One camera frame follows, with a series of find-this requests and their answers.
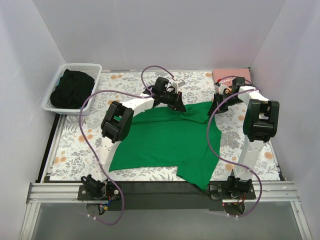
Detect white plastic laundry basket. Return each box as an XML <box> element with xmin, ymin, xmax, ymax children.
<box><xmin>42</xmin><ymin>63</ymin><xmax>102</xmax><ymax>115</ymax></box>

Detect green t shirt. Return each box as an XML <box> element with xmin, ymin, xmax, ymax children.
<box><xmin>109</xmin><ymin>101</ymin><xmax>222</xmax><ymax>191</ymax></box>

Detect folded pink printed t shirt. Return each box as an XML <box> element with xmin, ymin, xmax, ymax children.
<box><xmin>212</xmin><ymin>68</ymin><xmax>252</xmax><ymax>87</ymax></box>

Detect black clothes in basket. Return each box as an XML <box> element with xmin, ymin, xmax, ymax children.
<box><xmin>50</xmin><ymin>69</ymin><xmax>95</xmax><ymax>110</ymax></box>

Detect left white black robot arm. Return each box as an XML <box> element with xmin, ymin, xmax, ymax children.
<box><xmin>81</xmin><ymin>77</ymin><xmax>186</xmax><ymax>200</ymax></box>

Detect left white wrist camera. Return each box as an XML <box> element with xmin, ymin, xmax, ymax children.
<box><xmin>172</xmin><ymin>80</ymin><xmax>186</xmax><ymax>92</ymax></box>

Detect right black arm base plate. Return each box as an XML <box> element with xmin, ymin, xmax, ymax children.
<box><xmin>207</xmin><ymin>181</ymin><xmax>257</xmax><ymax>201</ymax></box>

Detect aluminium frame rail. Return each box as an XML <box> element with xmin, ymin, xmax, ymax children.
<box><xmin>20</xmin><ymin>181</ymin><xmax>312</xmax><ymax>240</ymax></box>

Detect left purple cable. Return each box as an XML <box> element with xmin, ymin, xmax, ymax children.
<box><xmin>78</xmin><ymin>65</ymin><xmax>176</xmax><ymax>226</ymax></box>

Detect floral patterned table mat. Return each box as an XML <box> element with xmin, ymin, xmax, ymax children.
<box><xmin>49</xmin><ymin>71</ymin><xmax>280</xmax><ymax>182</ymax></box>

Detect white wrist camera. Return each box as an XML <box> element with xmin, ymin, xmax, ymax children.
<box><xmin>214</xmin><ymin>79</ymin><xmax>228</xmax><ymax>95</ymax></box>
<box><xmin>172</xmin><ymin>80</ymin><xmax>186</xmax><ymax>92</ymax></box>

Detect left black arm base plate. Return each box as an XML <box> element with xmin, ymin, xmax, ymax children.
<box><xmin>77</xmin><ymin>183</ymin><xmax>122</xmax><ymax>201</ymax></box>

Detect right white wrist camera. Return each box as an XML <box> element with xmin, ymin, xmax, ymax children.
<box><xmin>214</xmin><ymin>79</ymin><xmax>228</xmax><ymax>95</ymax></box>

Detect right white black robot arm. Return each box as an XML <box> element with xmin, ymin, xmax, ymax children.
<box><xmin>207</xmin><ymin>76</ymin><xmax>280</xmax><ymax>199</ymax></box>

